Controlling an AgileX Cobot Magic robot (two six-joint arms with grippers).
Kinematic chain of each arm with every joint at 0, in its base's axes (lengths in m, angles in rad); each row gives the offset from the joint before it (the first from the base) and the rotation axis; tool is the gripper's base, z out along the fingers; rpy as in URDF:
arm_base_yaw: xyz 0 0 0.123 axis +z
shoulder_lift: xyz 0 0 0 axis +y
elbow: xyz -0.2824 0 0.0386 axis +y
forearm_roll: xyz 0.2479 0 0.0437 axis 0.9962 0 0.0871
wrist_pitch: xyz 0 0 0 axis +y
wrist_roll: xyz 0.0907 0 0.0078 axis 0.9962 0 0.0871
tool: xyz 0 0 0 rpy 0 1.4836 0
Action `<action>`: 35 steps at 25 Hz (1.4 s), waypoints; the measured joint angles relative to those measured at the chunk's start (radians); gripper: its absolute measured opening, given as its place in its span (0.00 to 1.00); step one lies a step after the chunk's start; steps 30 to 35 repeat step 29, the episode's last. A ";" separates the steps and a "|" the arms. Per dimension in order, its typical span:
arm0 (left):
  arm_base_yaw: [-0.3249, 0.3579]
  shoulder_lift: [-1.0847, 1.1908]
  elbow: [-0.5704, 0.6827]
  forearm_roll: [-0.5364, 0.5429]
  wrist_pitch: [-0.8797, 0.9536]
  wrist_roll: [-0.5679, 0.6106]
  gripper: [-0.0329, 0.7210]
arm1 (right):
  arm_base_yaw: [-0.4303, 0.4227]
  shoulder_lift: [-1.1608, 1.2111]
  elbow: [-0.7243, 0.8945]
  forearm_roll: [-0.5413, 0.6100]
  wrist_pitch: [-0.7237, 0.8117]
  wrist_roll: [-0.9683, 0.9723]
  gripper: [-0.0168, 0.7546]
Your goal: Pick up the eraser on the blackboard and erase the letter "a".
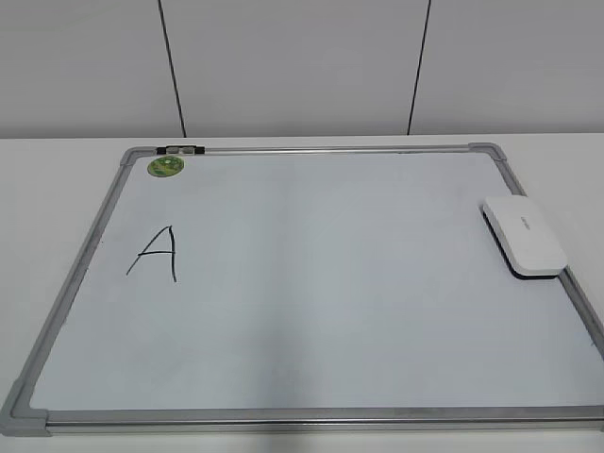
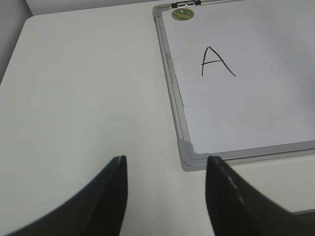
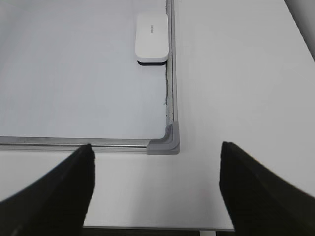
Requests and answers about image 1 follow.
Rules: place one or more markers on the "black silver hanging clip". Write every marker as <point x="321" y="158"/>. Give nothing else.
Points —
<point x="181" y="150"/>

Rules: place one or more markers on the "white whiteboard eraser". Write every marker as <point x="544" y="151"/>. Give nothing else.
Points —
<point x="529" y="244"/>

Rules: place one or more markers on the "grey framed whiteboard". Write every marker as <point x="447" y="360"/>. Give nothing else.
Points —
<point x="301" y="288"/>

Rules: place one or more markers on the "round green magnet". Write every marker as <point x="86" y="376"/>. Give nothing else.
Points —
<point x="165" y="166"/>

